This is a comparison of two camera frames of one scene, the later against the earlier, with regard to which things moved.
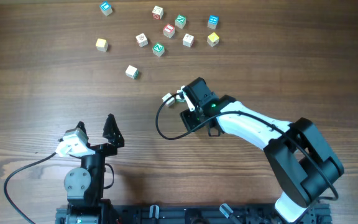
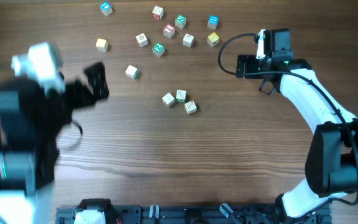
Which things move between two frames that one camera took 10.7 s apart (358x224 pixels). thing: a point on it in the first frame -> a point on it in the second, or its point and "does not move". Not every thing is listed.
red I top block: (168, 30) does not move
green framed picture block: (178, 99) does not move
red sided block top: (157, 13) does not move
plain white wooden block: (170, 101) does not move
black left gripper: (109, 150) -> (79, 99)
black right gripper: (188, 117) -> (250, 61)
